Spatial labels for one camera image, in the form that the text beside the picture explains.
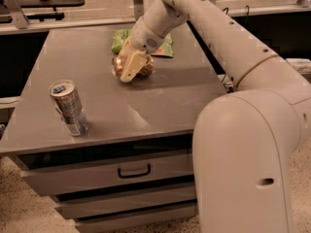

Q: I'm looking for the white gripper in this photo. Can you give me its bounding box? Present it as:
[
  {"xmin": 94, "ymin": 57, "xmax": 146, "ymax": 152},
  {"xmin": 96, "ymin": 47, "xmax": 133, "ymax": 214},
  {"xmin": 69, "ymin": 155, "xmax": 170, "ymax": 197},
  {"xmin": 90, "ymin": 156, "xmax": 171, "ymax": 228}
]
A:
[{"xmin": 119, "ymin": 17, "xmax": 164, "ymax": 83}]

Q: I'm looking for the orange soda can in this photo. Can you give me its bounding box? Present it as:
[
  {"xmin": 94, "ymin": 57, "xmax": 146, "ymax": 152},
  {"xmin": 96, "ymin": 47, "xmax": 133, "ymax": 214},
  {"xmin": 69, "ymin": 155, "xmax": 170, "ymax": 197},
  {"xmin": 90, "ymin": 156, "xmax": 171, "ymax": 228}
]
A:
[{"xmin": 112, "ymin": 55, "xmax": 154, "ymax": 78}]

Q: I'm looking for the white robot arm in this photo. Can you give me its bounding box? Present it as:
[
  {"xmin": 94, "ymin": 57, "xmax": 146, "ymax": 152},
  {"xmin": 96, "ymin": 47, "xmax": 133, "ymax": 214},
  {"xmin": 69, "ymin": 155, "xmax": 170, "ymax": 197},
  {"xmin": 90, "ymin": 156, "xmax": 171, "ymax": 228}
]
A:
[{"xmin": 120, "ymin": 0, "xmax": 311, "ymax": 233}]

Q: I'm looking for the silver energy drink can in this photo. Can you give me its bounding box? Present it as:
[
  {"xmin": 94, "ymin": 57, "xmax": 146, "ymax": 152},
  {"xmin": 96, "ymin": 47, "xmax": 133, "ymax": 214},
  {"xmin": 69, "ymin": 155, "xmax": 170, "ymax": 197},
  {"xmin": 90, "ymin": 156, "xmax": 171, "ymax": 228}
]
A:
[{"xmin": 49, "ymin": 80, "xmax": 88, "ymax": 136}]

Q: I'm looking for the green snack bag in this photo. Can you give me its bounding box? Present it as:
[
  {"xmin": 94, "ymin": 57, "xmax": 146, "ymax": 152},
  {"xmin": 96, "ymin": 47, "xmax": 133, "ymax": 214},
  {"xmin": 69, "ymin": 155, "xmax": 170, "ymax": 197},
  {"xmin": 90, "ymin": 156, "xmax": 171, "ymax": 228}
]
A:
[{"xmin": 111, "ymin": 29, "xmax": 174, "ymax": 58}]

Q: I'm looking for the grey drawer cabinet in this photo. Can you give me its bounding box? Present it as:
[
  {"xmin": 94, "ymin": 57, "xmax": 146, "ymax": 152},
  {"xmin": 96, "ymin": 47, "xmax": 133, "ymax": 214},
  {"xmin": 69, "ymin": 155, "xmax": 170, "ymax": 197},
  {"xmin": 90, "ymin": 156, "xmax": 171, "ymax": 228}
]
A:
[{"xmin": 1, "ymin": 25, "xmax": 224, "ymax": 233}]

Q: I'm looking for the white crumpled packet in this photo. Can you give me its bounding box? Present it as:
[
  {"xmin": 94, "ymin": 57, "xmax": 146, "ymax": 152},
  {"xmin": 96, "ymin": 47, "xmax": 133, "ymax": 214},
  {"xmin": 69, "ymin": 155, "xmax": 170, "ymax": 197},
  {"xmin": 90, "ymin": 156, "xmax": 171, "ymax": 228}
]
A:
[{"xmin": 286, "ymin": 58, "xmax": 311, "ymax": 74}]

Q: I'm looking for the black drawer handle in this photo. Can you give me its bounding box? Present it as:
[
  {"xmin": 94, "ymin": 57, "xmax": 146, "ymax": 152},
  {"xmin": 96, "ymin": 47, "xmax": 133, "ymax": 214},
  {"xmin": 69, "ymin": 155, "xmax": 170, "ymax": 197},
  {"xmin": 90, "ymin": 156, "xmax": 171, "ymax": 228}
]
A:
[{"xmin": 117, "ymin": 164, "xmax": 152, "ymax": 180}]

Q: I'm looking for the metal frame rail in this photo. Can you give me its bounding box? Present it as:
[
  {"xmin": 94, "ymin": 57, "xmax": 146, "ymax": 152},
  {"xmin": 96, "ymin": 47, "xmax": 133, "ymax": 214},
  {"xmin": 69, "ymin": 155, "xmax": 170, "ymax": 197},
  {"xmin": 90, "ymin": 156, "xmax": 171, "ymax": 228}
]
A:
[{"xmin": 1, "ymin": 0, "xmax": 311, "ymax": 34}]

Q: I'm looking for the black hanging cable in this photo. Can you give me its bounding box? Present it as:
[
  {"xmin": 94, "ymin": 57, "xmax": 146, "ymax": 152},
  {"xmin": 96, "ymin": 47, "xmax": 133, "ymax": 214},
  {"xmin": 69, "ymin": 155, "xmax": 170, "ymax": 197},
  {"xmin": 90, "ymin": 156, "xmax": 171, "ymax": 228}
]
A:
[{"xmin": 222, "ymin": 5, "xmax": 251, "ymax": 24}]

